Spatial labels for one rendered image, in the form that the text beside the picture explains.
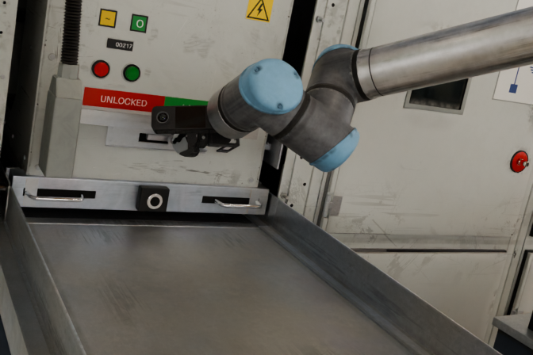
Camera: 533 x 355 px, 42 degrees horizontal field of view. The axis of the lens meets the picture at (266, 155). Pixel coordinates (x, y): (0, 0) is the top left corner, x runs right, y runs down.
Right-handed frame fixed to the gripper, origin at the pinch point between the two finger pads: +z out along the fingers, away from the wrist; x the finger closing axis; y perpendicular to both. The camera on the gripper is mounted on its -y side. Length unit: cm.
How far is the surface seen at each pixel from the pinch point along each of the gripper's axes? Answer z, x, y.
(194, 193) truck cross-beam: 9.3, -7.7, 8.2
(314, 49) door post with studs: -10.1, 20.1, 28.0
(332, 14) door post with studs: -14.3, 26.6, 30.4
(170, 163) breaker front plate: 7.4, -2.0, 2.1
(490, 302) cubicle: 17, -32, 98
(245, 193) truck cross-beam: 8.9, -7.2, 20.0
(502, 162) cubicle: -3, 2, 88
